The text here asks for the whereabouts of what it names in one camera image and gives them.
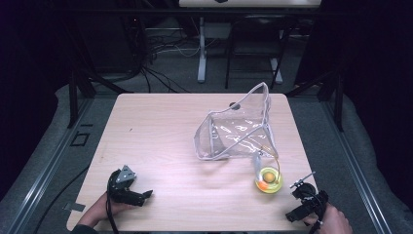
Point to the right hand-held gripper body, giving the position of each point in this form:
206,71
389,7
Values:
307,195

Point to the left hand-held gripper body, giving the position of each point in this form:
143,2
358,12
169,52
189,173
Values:
120,188

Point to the person's left hand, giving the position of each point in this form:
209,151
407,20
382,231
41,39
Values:
97,211

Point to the person's right hand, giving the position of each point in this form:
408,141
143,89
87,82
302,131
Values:
334,222

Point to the yellow green round toy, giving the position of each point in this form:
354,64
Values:
274,187

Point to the orange ball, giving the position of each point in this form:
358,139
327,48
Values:
269,177

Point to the grey tape strip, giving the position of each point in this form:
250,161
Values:
74,206

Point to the grey tube with orange end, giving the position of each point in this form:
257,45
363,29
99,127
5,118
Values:
257,165

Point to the clear plastic zipper pouch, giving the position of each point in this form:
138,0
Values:
237,133

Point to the black metal stand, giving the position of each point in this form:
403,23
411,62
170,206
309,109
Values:
337,97
73,97

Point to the small black round knob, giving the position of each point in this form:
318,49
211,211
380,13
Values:
234,105

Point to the white desk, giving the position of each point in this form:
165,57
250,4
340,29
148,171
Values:
202,48

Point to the aluminium floor rail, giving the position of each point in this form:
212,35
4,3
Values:
42,169
354,169

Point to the black metal chair frame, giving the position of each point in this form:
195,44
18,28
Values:
256,48

